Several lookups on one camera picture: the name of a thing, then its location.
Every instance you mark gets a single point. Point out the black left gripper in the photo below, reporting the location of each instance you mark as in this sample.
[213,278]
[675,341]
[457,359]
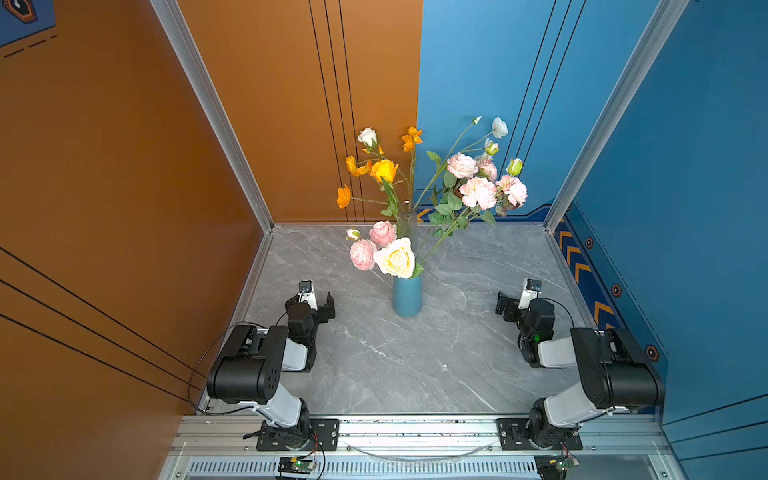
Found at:
[323,313]

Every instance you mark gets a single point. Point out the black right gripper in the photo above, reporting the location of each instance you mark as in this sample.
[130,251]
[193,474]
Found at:
[503,301]

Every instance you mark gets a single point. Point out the pink rose stem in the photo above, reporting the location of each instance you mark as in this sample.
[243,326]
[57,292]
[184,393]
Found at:
[362,251]

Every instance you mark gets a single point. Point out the teal ceramic cylinder vase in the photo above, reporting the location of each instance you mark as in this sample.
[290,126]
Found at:
[408,296]

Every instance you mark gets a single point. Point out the cream rose stem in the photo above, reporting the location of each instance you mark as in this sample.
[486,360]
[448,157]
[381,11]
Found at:
[398,259]

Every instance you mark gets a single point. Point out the orange poppy spray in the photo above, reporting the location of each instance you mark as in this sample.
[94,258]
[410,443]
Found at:
[411,139]
[361,195]

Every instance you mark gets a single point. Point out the clear ribbed glass vase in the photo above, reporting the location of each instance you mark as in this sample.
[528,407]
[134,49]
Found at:
[407,225]

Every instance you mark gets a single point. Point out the mixed flower bunch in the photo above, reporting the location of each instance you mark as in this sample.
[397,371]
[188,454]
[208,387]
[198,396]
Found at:
[463,200]

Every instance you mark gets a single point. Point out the yellow rose stem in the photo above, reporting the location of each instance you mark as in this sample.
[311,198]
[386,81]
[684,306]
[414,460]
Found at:
[385,173]

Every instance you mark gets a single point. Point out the white rose stem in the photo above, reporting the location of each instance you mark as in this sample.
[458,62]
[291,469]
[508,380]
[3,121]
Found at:
[368,138]

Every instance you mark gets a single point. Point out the large pink rose spray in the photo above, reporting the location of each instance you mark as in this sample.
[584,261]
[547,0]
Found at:
[474,169]

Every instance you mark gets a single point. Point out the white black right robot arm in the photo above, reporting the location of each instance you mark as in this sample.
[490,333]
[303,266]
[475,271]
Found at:
[614,375]

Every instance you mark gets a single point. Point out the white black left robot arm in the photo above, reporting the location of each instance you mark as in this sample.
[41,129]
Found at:
[247,374]

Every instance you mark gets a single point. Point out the left green circuit board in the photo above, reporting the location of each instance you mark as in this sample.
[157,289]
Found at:
[296,467]

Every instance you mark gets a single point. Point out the green circuit board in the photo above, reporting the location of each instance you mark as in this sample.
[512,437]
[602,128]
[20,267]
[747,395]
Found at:
[555,468]
[296,467]

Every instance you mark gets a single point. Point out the right green circuit board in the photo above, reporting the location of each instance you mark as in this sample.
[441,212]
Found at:
[555,468]

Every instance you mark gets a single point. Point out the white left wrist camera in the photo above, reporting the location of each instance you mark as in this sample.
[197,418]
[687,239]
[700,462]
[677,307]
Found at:
[307,295]

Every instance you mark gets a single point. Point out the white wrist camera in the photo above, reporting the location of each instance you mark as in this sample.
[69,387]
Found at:
[531,291]
[307,295]

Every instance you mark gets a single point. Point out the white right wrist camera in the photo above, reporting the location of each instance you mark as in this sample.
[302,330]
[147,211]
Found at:
[531,291]

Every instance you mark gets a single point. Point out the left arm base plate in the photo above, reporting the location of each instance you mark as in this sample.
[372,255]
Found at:
[306,435]

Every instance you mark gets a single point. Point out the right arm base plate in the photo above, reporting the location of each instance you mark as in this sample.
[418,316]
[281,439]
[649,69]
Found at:
[517,434]

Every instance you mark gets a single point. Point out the aluminium front rail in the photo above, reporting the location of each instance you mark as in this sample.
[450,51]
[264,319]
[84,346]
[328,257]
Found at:
[438,435]

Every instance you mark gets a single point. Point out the left aluminium corner post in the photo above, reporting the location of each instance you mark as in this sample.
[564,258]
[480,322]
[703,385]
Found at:
[177,31]

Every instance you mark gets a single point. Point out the aluminium corner post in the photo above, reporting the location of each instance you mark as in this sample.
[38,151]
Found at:
[177,31]
[652,40]

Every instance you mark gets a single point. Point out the right aluminium corner post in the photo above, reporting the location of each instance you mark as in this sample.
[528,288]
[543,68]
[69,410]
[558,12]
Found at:
[652,40]

